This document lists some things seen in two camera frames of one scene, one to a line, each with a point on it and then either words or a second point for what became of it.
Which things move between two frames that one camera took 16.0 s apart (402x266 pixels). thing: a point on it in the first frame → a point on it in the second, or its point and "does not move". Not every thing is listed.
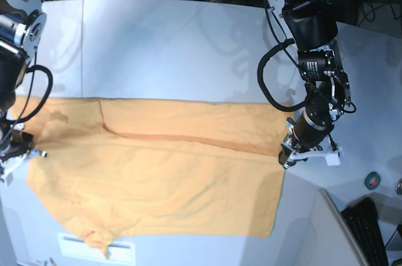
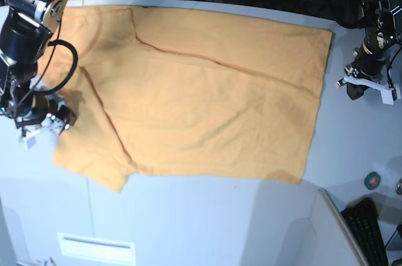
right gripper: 307,132 → 375,71
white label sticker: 75,246 does not move
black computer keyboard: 362,217 does not move
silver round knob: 398,187 does not move
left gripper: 21,144 → 42,109
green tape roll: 372,180 does not move
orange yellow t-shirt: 111,166 → 165,93
